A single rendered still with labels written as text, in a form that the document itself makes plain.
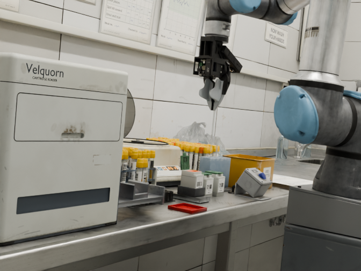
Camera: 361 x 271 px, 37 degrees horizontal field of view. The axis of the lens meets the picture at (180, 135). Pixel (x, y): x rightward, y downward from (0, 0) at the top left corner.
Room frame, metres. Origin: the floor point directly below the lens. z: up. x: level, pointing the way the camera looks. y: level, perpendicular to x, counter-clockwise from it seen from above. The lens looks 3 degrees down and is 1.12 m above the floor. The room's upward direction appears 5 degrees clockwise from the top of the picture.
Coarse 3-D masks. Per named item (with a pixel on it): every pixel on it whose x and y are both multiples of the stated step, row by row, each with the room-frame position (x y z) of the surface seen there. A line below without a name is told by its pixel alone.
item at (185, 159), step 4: (180, 156) 1.41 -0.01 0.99; (184, 156) 1.42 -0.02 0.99; (188, 156) 1.43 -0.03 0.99; (180, 160) 1.41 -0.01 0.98; (184, 160) 1.42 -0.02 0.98; (188, 160) 1.43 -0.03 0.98; (180, 164) 1.40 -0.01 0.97; (184, 164) 1.42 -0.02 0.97; (188, 164) 1.43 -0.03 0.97; (180, 168) 1.40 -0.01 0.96; (184, 168) 1.42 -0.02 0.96; (188, 168) 1.43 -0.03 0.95
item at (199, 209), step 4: (176, 204) 1.28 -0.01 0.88; (180, 204) 1.29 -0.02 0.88; (184, 204) 1.31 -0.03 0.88; (188, 204) 1.30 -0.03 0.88; (192, 204) 1.30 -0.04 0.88; (168, 208) 1.25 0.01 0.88; (172, 208) 1.25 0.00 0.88; (176, 208) 1.24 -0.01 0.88; (180, 208) 1.24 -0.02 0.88; (184, 208) 1.27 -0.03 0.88; (188, 208) 1.27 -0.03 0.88; (192, 208) 1.28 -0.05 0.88; (196, 208) 1.28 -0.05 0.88; (200, 208) 1.28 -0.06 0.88; (204, 208) 1.26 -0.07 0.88; (188, 212) 1.22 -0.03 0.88; (192, 212) 1.22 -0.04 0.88; (196, 212) 1.23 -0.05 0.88
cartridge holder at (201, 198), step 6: (180, 186) 1.40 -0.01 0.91; (174, 192) 1.41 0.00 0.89; (180, 192) 1.39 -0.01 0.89; (186, 192) 1.38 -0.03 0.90; (192, 192) 1.37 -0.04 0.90; (198, 192) 1.38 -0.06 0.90; (204, 192) 1.41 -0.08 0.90; (180, 198) 1.39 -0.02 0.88; (186, 198) 1.38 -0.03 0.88; (192, 198) 1.37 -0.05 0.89; (198, 198) 1.36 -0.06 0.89; (204, 198) 1.38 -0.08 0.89; (210, 198) 1.40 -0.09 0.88
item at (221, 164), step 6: (204, 156) 1.60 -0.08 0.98; (210, 156) 1.62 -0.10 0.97; (222, 156) 1.66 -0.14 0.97; (204, 162) 1.59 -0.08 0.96; (210, 162) 1.57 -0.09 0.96; (216, 162) 1.59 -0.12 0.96; (222, 162) 1.62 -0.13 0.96; (228, 162) 1.64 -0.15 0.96; (204, 168) 1.58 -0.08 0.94; (210, 168) 1.57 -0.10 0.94; (216, 168) 1.60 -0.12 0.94; (222, 168) 1.62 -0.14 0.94; (228, 168) 1.64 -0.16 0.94; (228, 174) 1.64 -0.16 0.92; (228, 180) 1.65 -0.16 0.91
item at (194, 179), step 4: (184, 172) 1.40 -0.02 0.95; (188, 172) 1.39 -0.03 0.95; (192, 172) 1.38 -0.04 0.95; (196, 172) 1.39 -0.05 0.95; (200, 172) 1.41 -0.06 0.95; (184, 176) 1.40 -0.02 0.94; (188, 176) 1.39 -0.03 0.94; (192, 176) 1.38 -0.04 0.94; (196, 176) 1.38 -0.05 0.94; (200, 176) 1.40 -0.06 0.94; (184, 180) 1.40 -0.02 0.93; (188, 180) 1.39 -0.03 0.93; (192, 180) 1.38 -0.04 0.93; (196, 180) 1.38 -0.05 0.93; (200, 180) 1.40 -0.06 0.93; (180, 184) 1.40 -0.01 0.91; (184, 184) 1.39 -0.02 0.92; (188, 184) 1.39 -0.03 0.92; (192, 184) 1.38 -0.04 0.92; (196, 184) 1.38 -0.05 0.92; (200, 184) 1.40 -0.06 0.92
